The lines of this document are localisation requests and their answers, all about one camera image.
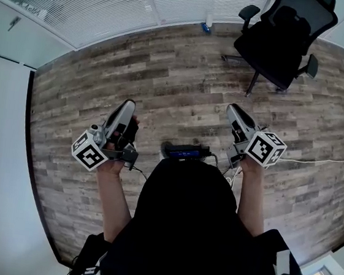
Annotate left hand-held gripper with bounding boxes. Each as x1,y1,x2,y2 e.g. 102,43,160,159
69,94,145,176

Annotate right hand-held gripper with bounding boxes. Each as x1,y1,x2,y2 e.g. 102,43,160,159
220,103,292,175

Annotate white slatted window blinds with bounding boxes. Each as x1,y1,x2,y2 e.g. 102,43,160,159
0,0,161,57
140,0,277,35

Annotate person's left forearm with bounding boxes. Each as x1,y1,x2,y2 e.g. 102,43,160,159
88,156,141,246

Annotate person's right forearm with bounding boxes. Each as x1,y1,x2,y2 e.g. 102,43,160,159
231,158,273,239

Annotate person's left hand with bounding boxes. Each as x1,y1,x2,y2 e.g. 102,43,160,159
109,113,141,154

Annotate person's dark left shoe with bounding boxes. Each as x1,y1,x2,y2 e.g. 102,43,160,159
160,141,175,159

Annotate blue chest-mounted device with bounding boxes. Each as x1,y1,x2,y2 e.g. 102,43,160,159
160,140,213,164

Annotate black mesh office chair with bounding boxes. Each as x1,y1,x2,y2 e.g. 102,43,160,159
216,0,342,106

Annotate person's black clothing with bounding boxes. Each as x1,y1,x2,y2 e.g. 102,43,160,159
66,146,318,275

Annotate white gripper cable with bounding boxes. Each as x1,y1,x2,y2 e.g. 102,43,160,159
224,166,243,189

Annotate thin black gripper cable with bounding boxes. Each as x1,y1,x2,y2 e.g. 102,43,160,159
130,164,150,181

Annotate white floor cable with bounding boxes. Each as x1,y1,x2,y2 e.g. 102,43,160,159
280,151,344,169

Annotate grey window frame post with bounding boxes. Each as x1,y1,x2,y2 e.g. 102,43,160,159
132,0,162,25

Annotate grey left backpack strap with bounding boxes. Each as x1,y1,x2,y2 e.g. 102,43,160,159
77,248,107,275

